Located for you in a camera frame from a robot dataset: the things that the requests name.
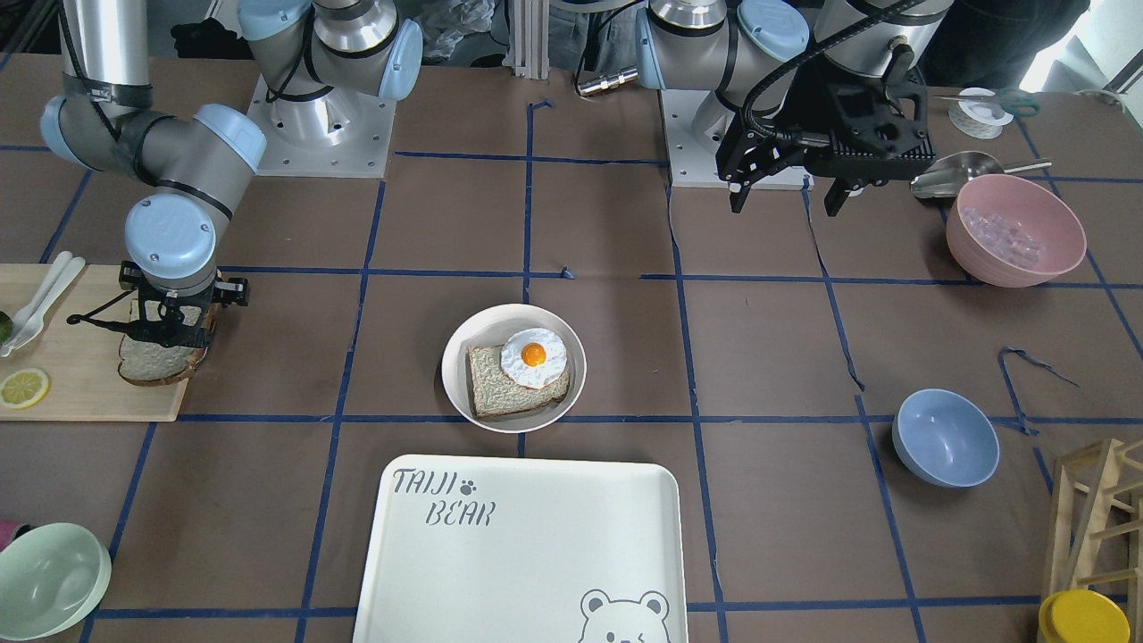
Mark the aluminium frame post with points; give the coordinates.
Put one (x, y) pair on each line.
(528, 38)

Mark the pink bowl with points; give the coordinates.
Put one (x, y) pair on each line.
(1012, 233)

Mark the cream round plate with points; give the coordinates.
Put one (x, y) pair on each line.
(493, 327)

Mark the wooden cutting board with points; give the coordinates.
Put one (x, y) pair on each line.
(82, 364)

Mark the green bowl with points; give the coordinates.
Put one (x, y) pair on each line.
(51, 578)

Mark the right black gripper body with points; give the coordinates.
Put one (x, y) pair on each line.
(170, 327)

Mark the metal scoop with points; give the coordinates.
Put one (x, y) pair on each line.
(945, 177)

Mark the cream bear tray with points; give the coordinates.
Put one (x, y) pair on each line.
(513, 549)

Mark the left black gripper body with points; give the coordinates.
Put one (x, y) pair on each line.
(797, 114)

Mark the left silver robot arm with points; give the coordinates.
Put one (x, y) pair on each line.
(748, 52)

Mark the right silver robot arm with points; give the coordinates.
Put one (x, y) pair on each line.
(317, 60)

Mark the blue bowl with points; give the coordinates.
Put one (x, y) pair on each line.
(945, 439)

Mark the green avocado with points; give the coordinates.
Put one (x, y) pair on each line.
(7, 327)

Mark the bread slice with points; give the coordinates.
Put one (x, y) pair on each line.
(146, 364)
(494, 393)

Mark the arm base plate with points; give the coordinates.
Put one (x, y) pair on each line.
(341, 135)
(694, 122)

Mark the wooden dish rack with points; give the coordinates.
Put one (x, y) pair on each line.
(1096, 498)

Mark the yellow cup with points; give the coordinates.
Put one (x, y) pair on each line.
(1081, 615)

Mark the bread slice on plate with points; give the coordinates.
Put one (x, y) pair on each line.
(494, 393)

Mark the fried egg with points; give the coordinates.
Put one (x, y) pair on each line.
(533, 358)

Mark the tape roll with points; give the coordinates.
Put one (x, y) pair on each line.
(974, 113)

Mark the lemon half slice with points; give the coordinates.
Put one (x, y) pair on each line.
(25, 388)

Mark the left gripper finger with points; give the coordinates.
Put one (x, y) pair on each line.
(739, 193)
(837, 195)

